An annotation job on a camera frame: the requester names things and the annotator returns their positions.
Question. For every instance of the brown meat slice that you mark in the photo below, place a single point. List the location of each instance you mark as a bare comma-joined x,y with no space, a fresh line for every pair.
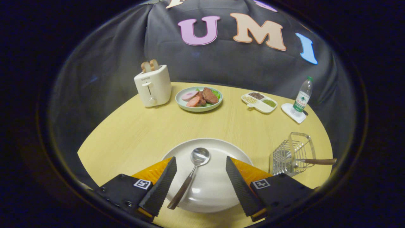
210,96

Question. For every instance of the white divided bean dish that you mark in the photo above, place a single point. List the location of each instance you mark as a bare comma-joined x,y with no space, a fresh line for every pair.
264,107

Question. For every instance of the white square coaster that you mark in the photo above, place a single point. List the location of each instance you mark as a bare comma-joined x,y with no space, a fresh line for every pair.
286,109

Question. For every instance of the clear plastic water bottle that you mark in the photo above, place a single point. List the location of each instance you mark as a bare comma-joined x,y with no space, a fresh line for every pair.
302,99

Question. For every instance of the white toaster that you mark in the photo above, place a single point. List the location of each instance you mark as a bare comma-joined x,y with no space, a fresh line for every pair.
158,88

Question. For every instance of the toast slice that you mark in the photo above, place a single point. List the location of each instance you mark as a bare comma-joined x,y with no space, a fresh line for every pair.
154,65
146,67

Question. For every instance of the green lettuce leaf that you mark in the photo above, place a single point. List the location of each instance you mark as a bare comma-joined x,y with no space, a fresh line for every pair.
216,93

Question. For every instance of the reddish ham slice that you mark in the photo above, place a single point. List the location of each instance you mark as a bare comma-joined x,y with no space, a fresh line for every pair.
193,102

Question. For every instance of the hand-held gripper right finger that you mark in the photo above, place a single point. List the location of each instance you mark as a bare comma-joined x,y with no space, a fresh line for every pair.
243,190

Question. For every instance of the pale green food plate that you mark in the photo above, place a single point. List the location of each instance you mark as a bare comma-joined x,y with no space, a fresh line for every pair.
199,109

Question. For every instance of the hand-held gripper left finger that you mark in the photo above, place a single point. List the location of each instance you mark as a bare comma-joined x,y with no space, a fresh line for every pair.
158,193

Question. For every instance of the large white plate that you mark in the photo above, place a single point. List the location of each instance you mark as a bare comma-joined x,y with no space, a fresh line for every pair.
208,190

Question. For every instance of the pale pink ham slice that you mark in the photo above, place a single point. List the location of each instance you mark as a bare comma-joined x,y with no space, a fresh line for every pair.
189,95

